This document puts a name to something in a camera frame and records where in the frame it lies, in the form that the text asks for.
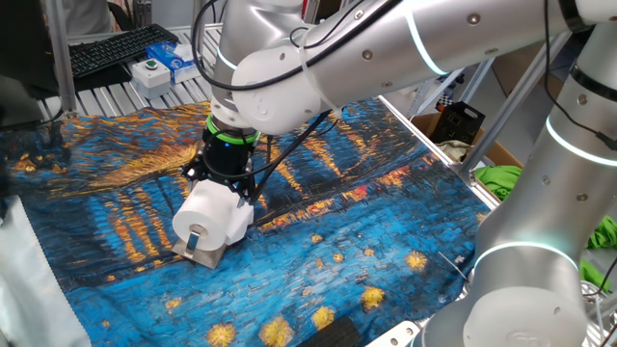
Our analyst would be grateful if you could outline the black computer keyboard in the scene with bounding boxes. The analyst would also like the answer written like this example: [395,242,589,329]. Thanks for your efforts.
[67,23,180,81]

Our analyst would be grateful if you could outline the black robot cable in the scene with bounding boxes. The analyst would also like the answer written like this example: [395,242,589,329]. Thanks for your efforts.
[190,0,617,203]

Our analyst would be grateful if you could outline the white box green button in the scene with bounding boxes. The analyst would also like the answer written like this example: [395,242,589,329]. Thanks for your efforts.
[130,58,173,101]

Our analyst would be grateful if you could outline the aluminium frame post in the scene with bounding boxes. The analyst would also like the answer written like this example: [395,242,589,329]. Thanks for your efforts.
[42,0,79,120]

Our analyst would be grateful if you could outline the large cardboard carton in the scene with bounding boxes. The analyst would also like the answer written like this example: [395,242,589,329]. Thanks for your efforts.
[491,42,550,97]

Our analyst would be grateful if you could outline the diagonal aluminium strut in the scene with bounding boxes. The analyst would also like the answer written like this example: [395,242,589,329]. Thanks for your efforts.
[457,33,573,182]

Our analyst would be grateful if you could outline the brown cardboard box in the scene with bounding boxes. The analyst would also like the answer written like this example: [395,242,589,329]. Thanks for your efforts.
[412,113,529,203]

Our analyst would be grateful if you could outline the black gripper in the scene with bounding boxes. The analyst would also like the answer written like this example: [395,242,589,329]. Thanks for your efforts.
[180,137,257,203]

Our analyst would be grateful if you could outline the grey metal shelf rack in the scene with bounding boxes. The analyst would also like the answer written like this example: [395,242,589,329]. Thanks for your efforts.
[409,57,497,120]

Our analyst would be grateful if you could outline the chrome toilet paper holder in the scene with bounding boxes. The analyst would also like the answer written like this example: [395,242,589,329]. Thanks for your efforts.
[171,229,228,270]

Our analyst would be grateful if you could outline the white storage boxes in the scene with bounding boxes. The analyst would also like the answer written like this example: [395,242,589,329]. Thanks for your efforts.
[385,81,449,117]

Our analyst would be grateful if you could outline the blue tissue box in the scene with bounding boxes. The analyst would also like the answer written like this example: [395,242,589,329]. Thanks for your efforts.
[145,40,203,84]

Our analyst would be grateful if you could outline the black computer monitor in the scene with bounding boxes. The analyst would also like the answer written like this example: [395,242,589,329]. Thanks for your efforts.
[0,0,59,129]

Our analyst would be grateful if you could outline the green cloth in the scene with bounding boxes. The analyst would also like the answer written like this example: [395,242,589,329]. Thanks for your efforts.
[474,165,531,203]
[580,214,617,293]

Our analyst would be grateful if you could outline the person in grey shirt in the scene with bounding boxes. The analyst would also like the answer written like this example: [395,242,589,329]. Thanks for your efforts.
[62,0,113,36]

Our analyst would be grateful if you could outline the black plastic crate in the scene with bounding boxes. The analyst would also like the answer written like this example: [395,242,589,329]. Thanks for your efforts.
[430,100,487,146]

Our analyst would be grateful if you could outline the white toilet paper roll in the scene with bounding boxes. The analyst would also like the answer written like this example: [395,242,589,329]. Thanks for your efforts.
[172,178,255,253]

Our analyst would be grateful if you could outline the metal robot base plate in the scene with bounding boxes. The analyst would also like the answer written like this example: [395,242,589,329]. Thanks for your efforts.
[365,320,425,347]

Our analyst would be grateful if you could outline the starry night print tablecloth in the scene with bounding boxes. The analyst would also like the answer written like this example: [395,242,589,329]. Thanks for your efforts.
[0,98,493,347]

